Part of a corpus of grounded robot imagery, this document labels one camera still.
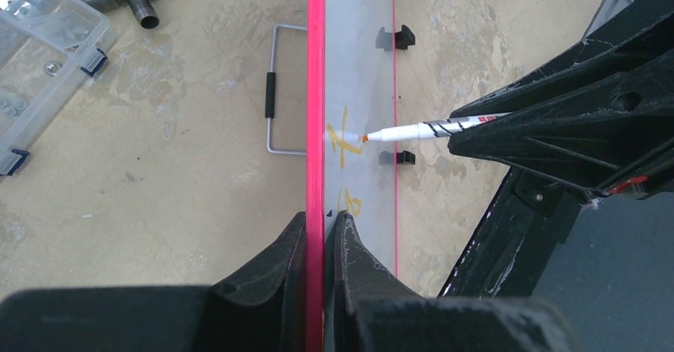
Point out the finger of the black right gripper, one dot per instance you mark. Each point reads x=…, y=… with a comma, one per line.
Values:
x=591, y=139
x=635, y=36

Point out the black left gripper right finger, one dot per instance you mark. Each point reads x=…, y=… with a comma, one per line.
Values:
x=369, y=309

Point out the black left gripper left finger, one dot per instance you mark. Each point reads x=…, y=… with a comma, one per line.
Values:
x=259, y=307

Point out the white whiteboard marker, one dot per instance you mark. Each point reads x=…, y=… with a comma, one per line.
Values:
x=430, y=129

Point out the red framed whiteboard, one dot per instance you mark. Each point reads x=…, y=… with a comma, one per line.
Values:
x=351, y=91

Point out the black whiteboard stand clip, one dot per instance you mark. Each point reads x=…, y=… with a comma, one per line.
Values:
x=398, y=37
x=398, y=158

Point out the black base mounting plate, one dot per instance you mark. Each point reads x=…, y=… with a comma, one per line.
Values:
x=509, y=250

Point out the clear plastic marker holder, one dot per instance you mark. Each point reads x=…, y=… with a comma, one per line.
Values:
x=48, y=49

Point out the aluminium frame rail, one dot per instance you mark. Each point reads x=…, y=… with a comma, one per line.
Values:
x=606, y=11

